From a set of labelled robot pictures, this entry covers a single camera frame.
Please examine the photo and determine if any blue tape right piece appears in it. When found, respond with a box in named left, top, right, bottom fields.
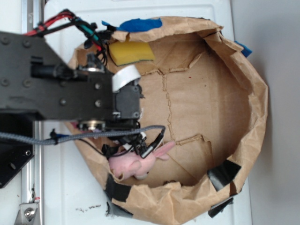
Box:
left=234, top=40, right=253, bottom=58

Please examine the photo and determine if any black tape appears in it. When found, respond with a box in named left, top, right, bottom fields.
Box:
left=207, top=160, right=241, bottom=191
left=104, top=174, right=131, bottom=202

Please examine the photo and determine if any white plastic tray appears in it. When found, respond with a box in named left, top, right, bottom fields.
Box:
left=41, top=0, right=252, bottom=225

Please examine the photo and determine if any black tape lower left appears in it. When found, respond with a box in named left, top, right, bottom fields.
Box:
left=104, top=174, right=131, bottom=202

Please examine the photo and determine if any black tape lower right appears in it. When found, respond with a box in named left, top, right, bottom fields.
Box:
left=207, top=160, right=241, bottom=191

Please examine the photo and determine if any yellow green sponge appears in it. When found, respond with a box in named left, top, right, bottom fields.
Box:
left=109, top=41, right=155, bottom=66

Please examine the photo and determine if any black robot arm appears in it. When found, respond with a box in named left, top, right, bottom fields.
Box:
left=0, top=32, right=141, bottom=131

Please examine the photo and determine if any aluminium extrusion rail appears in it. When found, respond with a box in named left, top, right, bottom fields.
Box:
left=21, top=0, right=45, bottom=225

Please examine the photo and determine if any red black wire bundle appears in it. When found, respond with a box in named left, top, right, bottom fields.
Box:
left=23, top=9, right=111, bottom=68

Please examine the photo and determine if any metal corner bracket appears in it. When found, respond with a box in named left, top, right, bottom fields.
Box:
left=14, top=203, right=40, bottom=225

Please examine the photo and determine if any blue tape top piece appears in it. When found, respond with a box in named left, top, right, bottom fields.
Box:
left=113, top=18, right=163, bottom=32

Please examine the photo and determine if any pink plush bunny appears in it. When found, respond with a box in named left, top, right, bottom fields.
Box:
left=108, top=141, right=176, bottom=180

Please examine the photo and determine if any blue tape piece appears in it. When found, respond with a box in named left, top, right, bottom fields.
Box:
left=113, top=18, right=163, bottom=32
left=234, top=40, right=253, bottom=58

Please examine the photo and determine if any grey braided cable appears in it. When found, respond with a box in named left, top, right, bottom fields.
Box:
left=0, top=125, right=166, bottom=147

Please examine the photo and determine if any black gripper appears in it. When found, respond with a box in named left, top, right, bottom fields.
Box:
left=105, top=81, right=143, bottom=131

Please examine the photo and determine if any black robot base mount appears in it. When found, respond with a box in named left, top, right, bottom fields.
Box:
left=0, top=114, right=33, bottom=188

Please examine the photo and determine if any brown paper bag bin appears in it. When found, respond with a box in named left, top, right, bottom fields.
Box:
left=76, top=16, right=268, bottom=225

